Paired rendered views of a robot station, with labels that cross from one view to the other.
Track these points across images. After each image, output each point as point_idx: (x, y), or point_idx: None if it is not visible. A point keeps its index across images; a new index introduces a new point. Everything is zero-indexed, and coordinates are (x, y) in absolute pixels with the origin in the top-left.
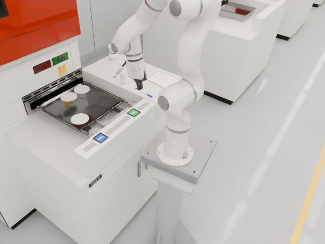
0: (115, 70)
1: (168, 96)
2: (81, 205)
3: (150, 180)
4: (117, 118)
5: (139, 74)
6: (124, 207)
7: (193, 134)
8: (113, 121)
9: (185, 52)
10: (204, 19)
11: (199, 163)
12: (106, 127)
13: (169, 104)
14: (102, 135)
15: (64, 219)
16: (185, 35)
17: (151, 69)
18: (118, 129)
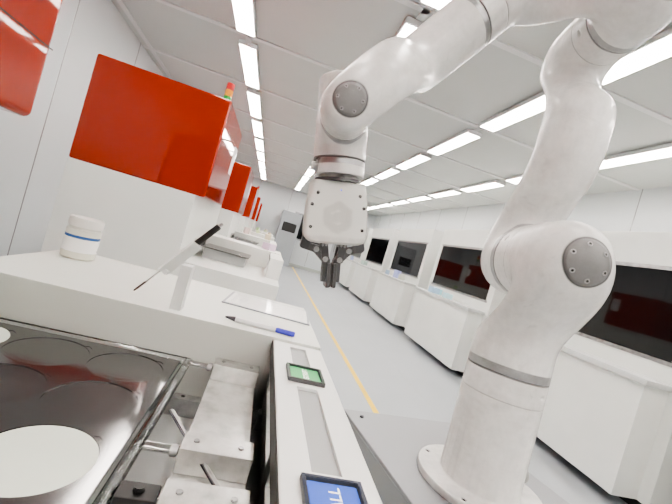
0: (111, 279)
1: (602, 236)
2: None
3: None
4: (281, 399)
5: (358, 225)
6: None
7: (422, 422)
8: (282, 413)
9: (607, 125)
10: (602, 77)
11: (542, 489)
12: (289, 443)
13: (613, 262)
14: (325, 485)
15: None
16: (597, 88)
17: (212, 288)
18: (342, 440)
